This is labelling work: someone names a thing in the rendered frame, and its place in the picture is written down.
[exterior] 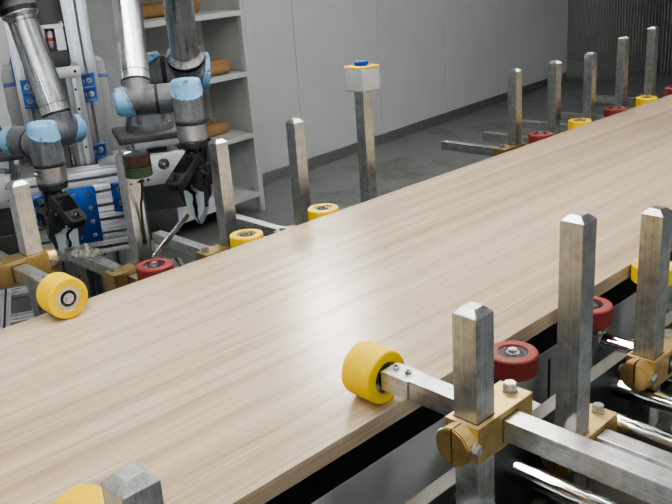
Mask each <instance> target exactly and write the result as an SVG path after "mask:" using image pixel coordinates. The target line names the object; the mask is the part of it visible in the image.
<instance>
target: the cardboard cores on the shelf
mask: <svg viewBox="0 0 672 504"><path fill-rule="evenodd" d="M193 2H194V11H195V13H197V12H199V10H200V2H199V0H193ZM142 11H143V19H148V18H156V17H165V14H164V8H163V2H162V1H159V2H149V3H142ZM230 70H231V67H230V64H229V62H228V60H227V59H226V58H222V59H216V60H211V59H210V77H213V76H218V75H223V74H228V73H229V72H230ZM206 123H207V131H208V138H209V137H213V136H217V135H220V134H224V133H227V132H228V131H229V124H228V123H227V122H226V121H221V122H217V123H214V121H213V120H212V119H207V120H206Z"/></svg>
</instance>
